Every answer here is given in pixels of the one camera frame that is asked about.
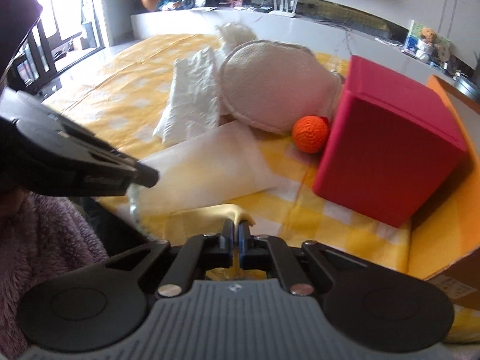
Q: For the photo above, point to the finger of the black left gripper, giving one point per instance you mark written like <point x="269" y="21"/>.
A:
<point x="144" y="175"/>

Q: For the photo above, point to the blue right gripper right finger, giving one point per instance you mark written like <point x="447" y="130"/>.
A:
<point x="243" y="239"/>

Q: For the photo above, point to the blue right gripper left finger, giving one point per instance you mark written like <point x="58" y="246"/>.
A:
<point x="227" y="241"/>

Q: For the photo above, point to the yellow microfiber cloth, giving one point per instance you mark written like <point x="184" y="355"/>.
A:
<point x="180" y="226"/>

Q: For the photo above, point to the white foam wrap sheet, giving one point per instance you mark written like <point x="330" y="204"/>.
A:
<point x="207" y="170"/>

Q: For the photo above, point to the white paper towel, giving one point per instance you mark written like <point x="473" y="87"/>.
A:
<point x="192" y="108"/>

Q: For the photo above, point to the orange crochet ball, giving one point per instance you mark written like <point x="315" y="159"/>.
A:
<point x="310" y="133"/>

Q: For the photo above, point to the round beige scrub pad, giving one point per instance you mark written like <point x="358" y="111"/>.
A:
<point x="270" y="85"/>

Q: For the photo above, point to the yellow checkered tablecloth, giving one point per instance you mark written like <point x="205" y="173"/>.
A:
<point x="161" y="92"/>

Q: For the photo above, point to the purple fleece sleeve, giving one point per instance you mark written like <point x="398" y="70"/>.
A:
<point x="41" y="237"/>

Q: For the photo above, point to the white fluffy plush item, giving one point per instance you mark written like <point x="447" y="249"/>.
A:
<point x="232" y="35"/>

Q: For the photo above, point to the red square box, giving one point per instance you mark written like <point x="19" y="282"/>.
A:
<point x="392" y="144"/>

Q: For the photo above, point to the orange cardboard storage box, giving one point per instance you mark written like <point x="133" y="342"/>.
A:
<point x="445" y="231"/>

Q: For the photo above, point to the white wifi router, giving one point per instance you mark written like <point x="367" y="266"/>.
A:
<point x="285" y="8"/>

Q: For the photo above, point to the white marble tv console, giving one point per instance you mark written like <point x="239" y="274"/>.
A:
<point x="323" y="38"/>

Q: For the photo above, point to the small teddy bear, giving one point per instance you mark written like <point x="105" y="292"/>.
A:
<point x="426" y="44"/>

